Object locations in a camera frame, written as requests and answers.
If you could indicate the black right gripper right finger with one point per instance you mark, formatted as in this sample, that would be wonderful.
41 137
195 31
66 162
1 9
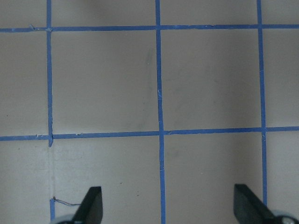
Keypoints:
248 208

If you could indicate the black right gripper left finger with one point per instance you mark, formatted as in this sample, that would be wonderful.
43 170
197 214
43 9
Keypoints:
90 210

